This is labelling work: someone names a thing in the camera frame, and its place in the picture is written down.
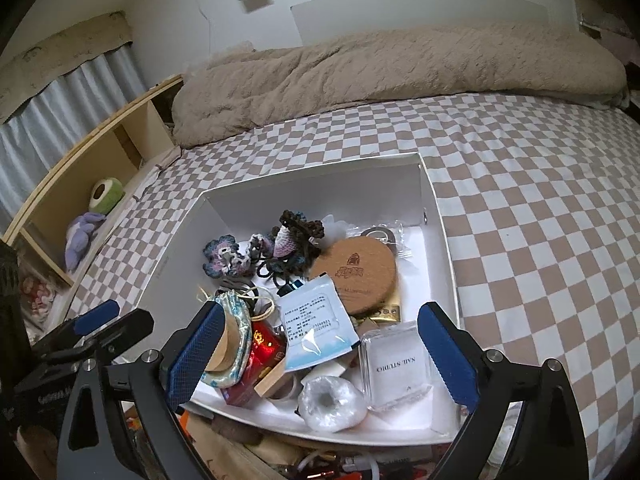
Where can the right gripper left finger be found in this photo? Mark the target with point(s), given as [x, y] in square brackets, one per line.
[95, 443]

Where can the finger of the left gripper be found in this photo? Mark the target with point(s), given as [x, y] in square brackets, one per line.
[96, 317]

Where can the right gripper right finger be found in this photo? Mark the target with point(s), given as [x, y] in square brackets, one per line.
[548, 440]

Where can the round cork coaster with logo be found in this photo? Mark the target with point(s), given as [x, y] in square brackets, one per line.
[363, 271]

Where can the purple plush toy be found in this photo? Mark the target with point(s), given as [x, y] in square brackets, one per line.
[78, 237]

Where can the wooden headboard shelf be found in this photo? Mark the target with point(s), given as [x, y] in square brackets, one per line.
[126, 147]

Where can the red small box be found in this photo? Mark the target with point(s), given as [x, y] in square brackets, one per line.
[267, 350]

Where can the wooden block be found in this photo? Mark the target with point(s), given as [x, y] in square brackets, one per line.
[272, 381]

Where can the green avocado plush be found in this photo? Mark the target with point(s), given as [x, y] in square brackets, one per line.
[106, 194]

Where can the purple crochet flower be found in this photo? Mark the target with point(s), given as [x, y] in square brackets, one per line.
[223, 258]

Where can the white blue mask packet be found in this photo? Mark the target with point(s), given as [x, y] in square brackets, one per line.
[317, 326]

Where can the white plastic bag roll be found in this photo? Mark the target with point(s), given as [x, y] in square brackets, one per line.
[331, 404]

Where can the clear acrylic box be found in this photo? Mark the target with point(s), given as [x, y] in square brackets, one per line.
[395, 367]

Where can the crochet hat doll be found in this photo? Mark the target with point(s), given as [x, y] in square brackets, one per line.
[288, 250]

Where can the grey curtain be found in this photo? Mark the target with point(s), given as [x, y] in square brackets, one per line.
[51, 123]

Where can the white storage box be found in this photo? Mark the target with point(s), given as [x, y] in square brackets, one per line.
[387, 189]

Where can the checkered bed sheet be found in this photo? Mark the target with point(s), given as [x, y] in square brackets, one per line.
[540, 201]

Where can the brown tape roll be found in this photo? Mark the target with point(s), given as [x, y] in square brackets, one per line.
[383, 234]

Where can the beige quilted blanket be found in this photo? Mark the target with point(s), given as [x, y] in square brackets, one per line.
[249, 89]

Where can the floral drawstring pouch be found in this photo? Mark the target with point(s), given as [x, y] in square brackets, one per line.
[235, 305]

